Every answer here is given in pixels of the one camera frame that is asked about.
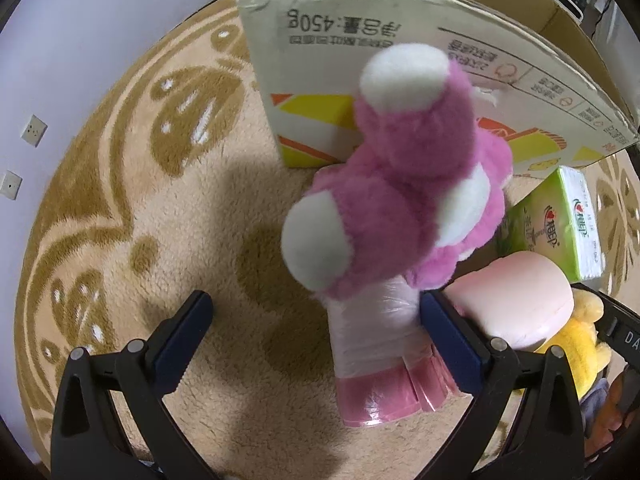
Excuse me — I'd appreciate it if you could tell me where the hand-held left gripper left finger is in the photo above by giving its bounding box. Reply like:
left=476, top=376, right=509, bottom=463
left=50, top=290, right=221, bottom=480

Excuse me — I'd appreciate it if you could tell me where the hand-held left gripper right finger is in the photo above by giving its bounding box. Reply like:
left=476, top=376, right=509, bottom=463
left=419, top=290, right=586, bottom=480

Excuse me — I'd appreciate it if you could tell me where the yellow plush toy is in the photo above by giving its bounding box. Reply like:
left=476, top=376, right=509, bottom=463
left=515, top=290, right=613, bottom=401

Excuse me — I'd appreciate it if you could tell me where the pink swirl roll cushion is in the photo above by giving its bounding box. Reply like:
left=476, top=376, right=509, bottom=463
left=445, top=252, right=573, bottom=351

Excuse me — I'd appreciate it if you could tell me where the green tissue pack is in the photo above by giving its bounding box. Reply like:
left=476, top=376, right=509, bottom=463
left=507, top=165, right=606, bottom=283

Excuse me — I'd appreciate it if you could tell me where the pink and white plush toy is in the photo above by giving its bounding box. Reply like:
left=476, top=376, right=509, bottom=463
left=280, top=41, right=513, bottom=293

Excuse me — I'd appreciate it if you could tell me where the printed cardboard box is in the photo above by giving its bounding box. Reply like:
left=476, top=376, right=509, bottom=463
left=235, top=0, right=640, bottom=178

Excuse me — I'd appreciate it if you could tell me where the beige brown patterned rug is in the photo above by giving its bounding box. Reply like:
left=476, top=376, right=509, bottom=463
left=15, top=0, right=640, bottom=480

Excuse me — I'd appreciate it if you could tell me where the white single-hole wall socket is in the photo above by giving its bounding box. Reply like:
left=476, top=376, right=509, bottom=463
left=0, top=170, right=23, bottom=201

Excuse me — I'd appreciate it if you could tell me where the white wall power socket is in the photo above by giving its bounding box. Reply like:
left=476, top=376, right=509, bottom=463
left=21, top=115, right=48, bottom=147

